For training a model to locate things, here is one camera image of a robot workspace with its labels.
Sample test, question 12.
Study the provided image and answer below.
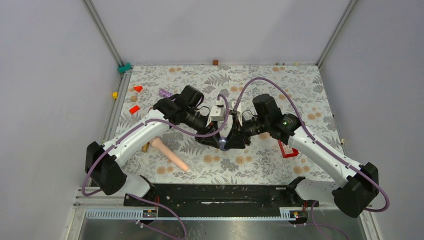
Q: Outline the pink microphone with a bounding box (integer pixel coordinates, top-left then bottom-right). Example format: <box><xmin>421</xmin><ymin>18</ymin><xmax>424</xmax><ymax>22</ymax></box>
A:
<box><xmin>149</xmin><ymin>137</ymin><xmax>190</xmax><ymax>172</ymax></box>

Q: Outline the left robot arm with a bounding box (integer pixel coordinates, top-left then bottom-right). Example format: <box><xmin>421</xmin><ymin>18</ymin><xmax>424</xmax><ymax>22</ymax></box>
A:
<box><xmin>81</xmin><ymin>85</ymin><xmax>230</xmax><ymax>206</ymax></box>

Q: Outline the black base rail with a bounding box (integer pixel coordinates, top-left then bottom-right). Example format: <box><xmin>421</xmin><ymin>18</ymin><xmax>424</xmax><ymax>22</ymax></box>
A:
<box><xmin>123</xmin><ymin>183</ymin><xmax>313</xmax><ymax>218</ymax></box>

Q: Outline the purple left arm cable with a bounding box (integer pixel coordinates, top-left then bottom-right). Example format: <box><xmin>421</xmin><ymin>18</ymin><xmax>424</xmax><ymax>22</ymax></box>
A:
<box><xmin>81</xmin><ymin>93</ymin><xmax>230</xmax><ymax>240</ymax></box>

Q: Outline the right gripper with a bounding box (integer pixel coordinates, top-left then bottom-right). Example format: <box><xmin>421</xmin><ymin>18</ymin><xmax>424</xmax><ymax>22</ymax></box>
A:
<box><xmin>224</xmin><ymin>114</ymin><xmax>270</xmax><ymax>150</ymax></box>

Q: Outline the red toy block box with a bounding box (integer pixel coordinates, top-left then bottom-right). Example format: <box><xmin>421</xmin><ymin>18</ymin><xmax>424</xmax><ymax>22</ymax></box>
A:
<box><xmin>277</xmin><ymin>140</ymin><xmax>299</xmax><ymax>159</ymax></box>

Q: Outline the red triangle block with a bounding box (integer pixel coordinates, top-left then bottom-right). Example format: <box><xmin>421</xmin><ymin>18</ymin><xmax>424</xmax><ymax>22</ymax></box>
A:
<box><xmin>133</xmin><ymin>85</ymin><xmax>143</xmax><ymax>93</ymax></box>

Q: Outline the teal block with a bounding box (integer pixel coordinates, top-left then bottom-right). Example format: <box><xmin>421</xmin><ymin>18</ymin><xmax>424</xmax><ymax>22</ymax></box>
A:
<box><xmin>117</xmin><ymin>62</ymin><xmax>133</xmax><ymax>74</ymax></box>

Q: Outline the red flat block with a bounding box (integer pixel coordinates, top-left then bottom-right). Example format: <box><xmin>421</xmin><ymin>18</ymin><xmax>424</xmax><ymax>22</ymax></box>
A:
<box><xmin>129</xmin><ymin>105</ymin><xmax>140</xmax><ymax>115</ymax></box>

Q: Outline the floral table mat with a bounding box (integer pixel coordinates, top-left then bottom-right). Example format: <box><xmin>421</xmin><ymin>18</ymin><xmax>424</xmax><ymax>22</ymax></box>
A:
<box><xmin>115</xmin><ymin>65</ymin><xmax>343</xmax><ymax>185</ymax></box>

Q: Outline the purple glitter microphone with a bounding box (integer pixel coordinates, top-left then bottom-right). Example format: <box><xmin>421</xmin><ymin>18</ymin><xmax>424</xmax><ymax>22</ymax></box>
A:
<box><xmin>158</xmin><ymin>88</ymin><xmax>173</xmax><ymax>98</ymax></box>

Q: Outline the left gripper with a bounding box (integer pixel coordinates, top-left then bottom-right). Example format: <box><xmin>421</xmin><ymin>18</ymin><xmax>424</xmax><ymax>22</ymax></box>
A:
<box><xmin>184</xmin><ymin>107</ymin><xmax>222</xmax><ymax>148</ymax></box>

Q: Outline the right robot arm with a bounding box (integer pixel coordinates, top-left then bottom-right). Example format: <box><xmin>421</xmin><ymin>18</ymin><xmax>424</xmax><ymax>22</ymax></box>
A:
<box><xmin>223</xmin><ymin>94</ymin><xmax>380</xmax><ymax>218</ymax></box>

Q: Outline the gold microphone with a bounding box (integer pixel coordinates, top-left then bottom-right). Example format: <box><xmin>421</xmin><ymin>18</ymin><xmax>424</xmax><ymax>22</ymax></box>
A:
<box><xmin>141</xmin><ymin>142</ymin><xmax>150</xmax><ymax>153</ymax></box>

